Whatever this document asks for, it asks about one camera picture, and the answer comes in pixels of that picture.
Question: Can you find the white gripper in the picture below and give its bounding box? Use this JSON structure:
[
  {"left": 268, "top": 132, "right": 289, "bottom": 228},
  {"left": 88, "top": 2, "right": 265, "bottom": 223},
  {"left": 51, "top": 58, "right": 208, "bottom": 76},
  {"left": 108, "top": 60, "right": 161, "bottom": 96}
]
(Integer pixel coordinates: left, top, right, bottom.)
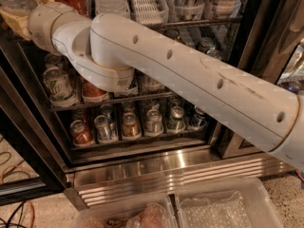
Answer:
[{"left": 0, "top": 0, "right": 77, "bottom": 54}]

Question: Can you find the clear water bottle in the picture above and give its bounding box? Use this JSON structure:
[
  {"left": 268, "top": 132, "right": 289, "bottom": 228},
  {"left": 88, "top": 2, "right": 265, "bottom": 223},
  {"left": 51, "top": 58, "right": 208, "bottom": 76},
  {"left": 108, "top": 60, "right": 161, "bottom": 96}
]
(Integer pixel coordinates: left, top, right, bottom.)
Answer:
[{"left": 0, "top": 0, "right": 37, "bottom": 16}]

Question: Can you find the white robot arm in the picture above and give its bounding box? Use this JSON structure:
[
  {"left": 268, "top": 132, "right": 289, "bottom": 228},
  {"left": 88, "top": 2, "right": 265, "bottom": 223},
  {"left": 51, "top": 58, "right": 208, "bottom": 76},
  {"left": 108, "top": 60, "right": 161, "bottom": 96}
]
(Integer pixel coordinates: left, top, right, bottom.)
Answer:
[{"left": 1, "top": 0, "right": 304, "bottom": 170}]

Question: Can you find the white empty shelf tray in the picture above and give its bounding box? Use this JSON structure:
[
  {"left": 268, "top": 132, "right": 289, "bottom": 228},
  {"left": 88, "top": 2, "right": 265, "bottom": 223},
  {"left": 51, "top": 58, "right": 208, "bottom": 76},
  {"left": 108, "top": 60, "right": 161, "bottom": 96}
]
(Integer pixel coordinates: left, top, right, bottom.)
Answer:
[{"left": 130, "top": 0, "right": 169, "bottom": 26}]

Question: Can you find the red can bottom shelf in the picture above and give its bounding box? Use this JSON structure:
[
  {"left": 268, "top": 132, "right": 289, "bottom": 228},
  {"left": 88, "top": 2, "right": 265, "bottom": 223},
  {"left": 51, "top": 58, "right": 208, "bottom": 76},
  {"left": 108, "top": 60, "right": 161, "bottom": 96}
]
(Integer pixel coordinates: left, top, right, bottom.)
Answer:
[{"left": 69, "top": 120, "right": 94, "bottom": 147}]

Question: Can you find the iced tea bottle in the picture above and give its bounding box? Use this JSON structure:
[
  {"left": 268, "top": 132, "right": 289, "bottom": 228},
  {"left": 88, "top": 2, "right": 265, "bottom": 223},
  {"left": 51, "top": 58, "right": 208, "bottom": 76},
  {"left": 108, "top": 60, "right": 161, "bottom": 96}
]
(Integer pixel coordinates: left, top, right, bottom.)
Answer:
[{"left": 142, "top": 74, "right": 164, "bottom": 92}]

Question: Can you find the stainless steel fridge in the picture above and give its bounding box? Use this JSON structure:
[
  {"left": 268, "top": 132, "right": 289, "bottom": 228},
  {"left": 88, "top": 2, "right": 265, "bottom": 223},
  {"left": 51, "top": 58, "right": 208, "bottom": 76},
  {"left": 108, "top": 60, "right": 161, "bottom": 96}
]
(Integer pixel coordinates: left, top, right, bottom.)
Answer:
[{"left": 1, "top": 0, "right": 296, "bottom": 210}]

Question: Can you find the silver can bottom shelf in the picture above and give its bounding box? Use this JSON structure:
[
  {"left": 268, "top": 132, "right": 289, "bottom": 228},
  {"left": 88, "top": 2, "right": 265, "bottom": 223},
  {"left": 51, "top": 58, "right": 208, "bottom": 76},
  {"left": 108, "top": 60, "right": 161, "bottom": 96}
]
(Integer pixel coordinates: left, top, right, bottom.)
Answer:
[{"left": 94, "top": 115, "right": 118, "bottom": 143}]

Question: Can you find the left fridge glass door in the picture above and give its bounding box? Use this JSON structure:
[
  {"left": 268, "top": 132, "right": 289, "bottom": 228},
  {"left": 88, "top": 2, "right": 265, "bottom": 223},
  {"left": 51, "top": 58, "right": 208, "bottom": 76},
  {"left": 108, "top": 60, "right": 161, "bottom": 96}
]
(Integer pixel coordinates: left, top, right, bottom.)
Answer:
[{"left": 0, "top": 52, "right": 65, "bottom": 206}]

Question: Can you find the fridge glass door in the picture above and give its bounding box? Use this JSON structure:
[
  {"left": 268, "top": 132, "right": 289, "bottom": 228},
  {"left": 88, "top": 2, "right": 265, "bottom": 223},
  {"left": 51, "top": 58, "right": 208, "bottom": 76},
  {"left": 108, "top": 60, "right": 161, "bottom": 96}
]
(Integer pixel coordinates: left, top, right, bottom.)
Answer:
[
  {"left": 0, "top": 52, "right": 65, "bottom": 206},
  {"left": 228, "top": 0, "right": 304, "bottom": 160}
]

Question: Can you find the orange can bottom shelf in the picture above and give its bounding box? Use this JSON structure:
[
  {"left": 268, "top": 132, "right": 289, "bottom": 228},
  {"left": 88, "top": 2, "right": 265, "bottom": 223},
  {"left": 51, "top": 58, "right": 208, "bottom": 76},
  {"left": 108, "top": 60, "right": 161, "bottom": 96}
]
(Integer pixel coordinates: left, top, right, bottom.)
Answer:
[{"left": 123, "top": 112, "right": 142, "bottom": 140}]

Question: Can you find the green can bottom shelf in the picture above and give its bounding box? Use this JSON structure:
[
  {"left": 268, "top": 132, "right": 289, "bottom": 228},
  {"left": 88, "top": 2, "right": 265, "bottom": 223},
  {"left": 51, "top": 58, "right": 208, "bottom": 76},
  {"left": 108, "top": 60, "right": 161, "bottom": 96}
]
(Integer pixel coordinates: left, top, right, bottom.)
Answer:
[{"left": 166, "top": 106, "right": 185, "bottom": 134}]

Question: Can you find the blue can bottom shelf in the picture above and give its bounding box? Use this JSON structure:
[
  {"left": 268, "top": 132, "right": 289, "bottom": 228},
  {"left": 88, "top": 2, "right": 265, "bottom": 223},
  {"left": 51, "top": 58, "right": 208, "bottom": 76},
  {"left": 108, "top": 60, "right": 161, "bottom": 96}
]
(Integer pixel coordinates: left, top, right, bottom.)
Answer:
[{"left": 188, "top": 106, "right": 207, "bottom": 130}]

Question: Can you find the right fridge glass door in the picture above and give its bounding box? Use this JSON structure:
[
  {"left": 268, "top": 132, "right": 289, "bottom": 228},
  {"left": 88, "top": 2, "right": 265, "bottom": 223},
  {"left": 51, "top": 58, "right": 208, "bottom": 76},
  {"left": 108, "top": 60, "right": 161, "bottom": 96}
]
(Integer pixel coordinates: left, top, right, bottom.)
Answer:
[{"left": 228, "top": 0, "right": 304, "bottom": 160}]

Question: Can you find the red soda can front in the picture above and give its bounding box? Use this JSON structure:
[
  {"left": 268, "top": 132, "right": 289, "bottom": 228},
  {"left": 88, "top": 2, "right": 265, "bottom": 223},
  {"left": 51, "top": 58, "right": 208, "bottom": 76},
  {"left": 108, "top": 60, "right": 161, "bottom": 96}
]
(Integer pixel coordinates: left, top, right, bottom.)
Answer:
[{"left": 82, "top": 79, "right": 108, "bottom": 103}]

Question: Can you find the blue pepsi can front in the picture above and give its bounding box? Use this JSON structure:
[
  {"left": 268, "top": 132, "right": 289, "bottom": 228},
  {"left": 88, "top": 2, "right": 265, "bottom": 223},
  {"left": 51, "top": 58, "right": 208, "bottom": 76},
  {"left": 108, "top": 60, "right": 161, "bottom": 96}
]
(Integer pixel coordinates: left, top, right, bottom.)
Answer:
[{"left": 114, "top": 79, "right": 139, "bottom": 97}]

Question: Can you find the striped tall can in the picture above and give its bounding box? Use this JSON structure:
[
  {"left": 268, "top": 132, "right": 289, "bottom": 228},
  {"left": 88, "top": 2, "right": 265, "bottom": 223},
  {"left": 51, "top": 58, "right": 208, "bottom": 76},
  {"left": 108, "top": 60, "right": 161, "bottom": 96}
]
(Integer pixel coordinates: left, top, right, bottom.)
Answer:
[{"left": 174, "top": 0, "right": 204, "bottom": 21}]

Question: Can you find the left clear plastic bin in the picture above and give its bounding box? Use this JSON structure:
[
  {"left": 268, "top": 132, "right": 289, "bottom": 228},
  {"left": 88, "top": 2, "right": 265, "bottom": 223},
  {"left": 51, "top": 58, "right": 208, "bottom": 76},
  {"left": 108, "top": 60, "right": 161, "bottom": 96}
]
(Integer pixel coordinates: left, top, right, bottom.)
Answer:
[{"left": 71, "top": 193, "right": 178, "bottom": 228}]

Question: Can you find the clear plastic bin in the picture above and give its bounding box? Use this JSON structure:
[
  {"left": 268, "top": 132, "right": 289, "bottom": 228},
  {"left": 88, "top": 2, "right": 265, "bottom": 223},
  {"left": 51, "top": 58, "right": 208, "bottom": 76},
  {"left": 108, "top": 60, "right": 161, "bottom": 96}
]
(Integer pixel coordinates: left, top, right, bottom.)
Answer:
[
  {"left": 175, "top": 178, "right": 284, "bottom": 228},
  {"left": 71, "top": 193, "right": 178, "bottom": 228}
]

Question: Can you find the right clear plastic bin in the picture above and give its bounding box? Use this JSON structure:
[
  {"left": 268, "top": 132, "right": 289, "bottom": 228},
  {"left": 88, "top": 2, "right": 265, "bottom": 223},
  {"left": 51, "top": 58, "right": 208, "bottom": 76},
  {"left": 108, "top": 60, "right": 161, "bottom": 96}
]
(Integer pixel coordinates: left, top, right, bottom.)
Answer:
[{"left": 175, "top": 178, "right": 284, "bottom": 228}]

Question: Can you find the orange cable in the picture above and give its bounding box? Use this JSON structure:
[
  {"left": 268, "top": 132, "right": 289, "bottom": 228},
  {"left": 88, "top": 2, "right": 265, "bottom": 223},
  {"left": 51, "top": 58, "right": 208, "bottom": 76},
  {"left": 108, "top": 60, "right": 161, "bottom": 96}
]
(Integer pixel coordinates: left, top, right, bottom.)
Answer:
[{"left": 0, "top": 164, "right": 36, "bottom": 228}]

